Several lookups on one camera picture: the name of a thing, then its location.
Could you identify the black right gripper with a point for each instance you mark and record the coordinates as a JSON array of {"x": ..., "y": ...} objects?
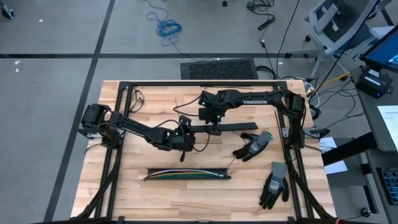
[{"x": 211, "y": 115}]

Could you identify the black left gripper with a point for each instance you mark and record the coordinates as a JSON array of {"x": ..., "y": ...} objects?
[{"x": 183, "y": 141}]

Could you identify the black duct cover strip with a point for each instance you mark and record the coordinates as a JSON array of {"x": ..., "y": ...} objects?
[{"x": 239, "y": 126}]

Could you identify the dull grey zip tie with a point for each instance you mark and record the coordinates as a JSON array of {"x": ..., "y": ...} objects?
[{"x": 239, "y": 137}]

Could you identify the thin black zip tie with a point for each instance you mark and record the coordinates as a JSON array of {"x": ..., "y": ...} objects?
[
  {"x": 177, "y": 107},
  {"x": 227, "y": 87},
  {"x": 230, "y": 165},
  {"x": 279, "y": 130}
]

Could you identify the grey black work glove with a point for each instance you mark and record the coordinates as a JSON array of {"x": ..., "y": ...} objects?
[
  {"x": 275, "y": 186},
  {"x": 255, "y": 146}
]

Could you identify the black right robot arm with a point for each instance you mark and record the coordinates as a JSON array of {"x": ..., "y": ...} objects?
[{"x": 255, "y": 99}]

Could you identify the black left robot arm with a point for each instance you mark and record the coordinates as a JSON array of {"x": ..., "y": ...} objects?
[{"x": 140, "y": 130}]

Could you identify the white plug adapter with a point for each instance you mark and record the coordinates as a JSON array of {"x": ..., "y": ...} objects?
[{"x": 308, "y": 88}]

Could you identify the black power strip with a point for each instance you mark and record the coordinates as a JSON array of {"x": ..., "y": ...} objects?
[{"x": 266, "y": 24}]

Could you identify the small black floor object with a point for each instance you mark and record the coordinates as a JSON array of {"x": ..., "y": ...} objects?
[{"x": 224, "y": 3}]

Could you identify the black desk leg bar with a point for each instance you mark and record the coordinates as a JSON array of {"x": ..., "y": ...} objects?
[{"x": 348, "y": 149}]

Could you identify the grey office chair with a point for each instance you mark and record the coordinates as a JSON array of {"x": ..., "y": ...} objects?
[{"x": 323, "y": 20}]

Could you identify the small black computer box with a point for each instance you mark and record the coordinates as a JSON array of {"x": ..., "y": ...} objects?
[{"x": 373, "y": 81}]

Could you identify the grey desk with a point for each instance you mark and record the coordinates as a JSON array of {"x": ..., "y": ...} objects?
[{"x": 384, "y": 157}]

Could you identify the black caster wheel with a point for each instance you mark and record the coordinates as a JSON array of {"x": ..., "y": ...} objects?
[
  {"x": 7, "y": 12},
  {"x": 366, "y": 212}
]

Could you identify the white printed paper sheet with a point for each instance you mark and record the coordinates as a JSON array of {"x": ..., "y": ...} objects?
[{"x": 391, "y": 123}]

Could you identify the black keyboard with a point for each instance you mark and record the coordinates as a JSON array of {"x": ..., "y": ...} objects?
[{"x": 391, "y": 186}]

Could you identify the black computer monitor blue screen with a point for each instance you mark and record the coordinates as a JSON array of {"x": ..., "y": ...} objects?
[{"x": 385, "y": 51}]

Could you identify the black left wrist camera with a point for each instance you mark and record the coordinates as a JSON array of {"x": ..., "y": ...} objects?
[{"x": 185, "y": 121}]

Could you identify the black aluminium table frame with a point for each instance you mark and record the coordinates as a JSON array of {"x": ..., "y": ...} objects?
[{"x": 155, "y": 83}]

